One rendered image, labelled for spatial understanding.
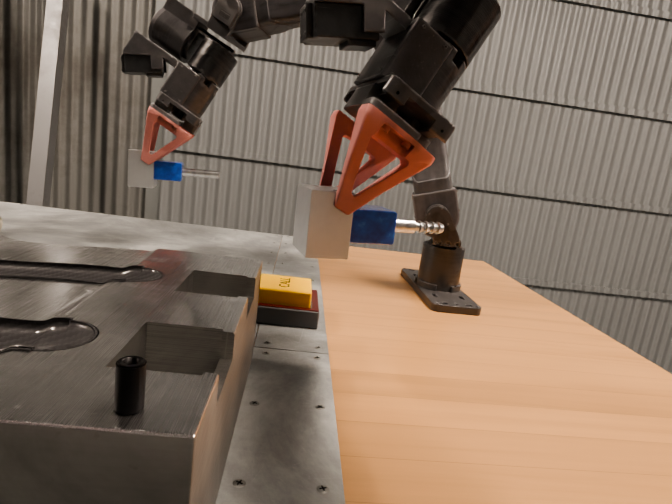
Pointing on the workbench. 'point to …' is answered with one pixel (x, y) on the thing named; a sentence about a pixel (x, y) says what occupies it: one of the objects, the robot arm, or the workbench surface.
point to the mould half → (39, 418)
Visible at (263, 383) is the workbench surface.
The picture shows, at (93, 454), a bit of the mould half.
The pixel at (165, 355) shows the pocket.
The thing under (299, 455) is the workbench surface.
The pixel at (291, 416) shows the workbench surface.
